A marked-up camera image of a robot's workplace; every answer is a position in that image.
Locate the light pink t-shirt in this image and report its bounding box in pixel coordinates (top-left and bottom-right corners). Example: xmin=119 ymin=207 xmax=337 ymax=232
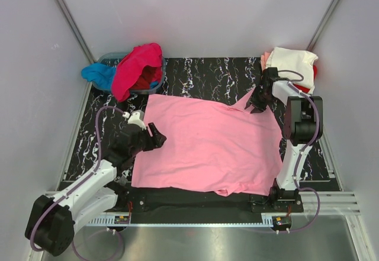
xmin=131 ymin=94 xmax=282 ymax=196

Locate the blue plastic basket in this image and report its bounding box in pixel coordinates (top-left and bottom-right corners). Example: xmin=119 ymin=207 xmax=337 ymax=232
xmin=98 ymin=52 xmax=166 ymax=95

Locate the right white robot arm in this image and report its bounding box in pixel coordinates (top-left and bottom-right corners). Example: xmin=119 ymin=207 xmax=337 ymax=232
xmin=245 ymin=67 xmax=323 ymax=213

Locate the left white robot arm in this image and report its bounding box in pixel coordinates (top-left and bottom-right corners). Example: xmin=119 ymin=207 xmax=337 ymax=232
xmin=25 ymin=123 xmax=167 ymax=256

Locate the peach folded t-shirt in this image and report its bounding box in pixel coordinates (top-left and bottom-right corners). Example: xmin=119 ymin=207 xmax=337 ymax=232
xmin=261 ymin=51 xmax=272 ymax=70

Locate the red folded t-shirt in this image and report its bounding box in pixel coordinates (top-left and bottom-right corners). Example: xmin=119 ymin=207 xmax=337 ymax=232
xmin=294 ymin=65 xmax=317 ymax=94

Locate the white folded t-shirt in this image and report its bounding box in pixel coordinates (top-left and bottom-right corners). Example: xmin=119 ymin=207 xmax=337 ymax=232
xmin=271 ymin=47 xmax=319 ymax=83

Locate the dark red t-shirt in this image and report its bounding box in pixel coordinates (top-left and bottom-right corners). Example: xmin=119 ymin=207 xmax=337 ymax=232
xmin=131 ymin=66 xmax=163 ymax=91

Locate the magenta t-shirt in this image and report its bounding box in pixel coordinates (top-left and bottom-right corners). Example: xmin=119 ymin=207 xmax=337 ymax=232
xmin=111 ymin=43 xmax=162 ymax=102

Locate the blue t-shirt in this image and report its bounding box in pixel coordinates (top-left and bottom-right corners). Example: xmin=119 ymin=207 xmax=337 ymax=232
xmin=81 ymin=63 xmax=160 ymax=92

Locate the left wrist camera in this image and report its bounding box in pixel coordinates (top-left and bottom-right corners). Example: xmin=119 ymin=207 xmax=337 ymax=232
xmin=127 ymin=110 xmax=146 ymax=130

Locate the white slotted cable duct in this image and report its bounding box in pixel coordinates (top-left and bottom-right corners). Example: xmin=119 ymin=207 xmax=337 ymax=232
xmin=87 ymin=214 xmax=274 ymax=228

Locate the aluminium front rail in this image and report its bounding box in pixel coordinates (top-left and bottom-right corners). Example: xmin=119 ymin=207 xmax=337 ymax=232
xmin=38 ymin=192 xmax=362 ymax=216

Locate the left aluminium corner post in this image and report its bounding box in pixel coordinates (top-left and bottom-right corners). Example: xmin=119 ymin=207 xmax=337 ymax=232
xmin=43 ymin=0 xmax=98 ymax=66

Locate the aluminium corner post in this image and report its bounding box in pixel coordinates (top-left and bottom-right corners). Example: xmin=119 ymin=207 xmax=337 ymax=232
xmin=306 ymin=0 xmax=342 ymax=51
xmin=43 ymin=0 xmax=98 ymax=66

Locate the right aluminium corner post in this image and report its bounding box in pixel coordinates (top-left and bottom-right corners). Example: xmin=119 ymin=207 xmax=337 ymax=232
xmin=306 ymin=0 xmax=342 ymax=51

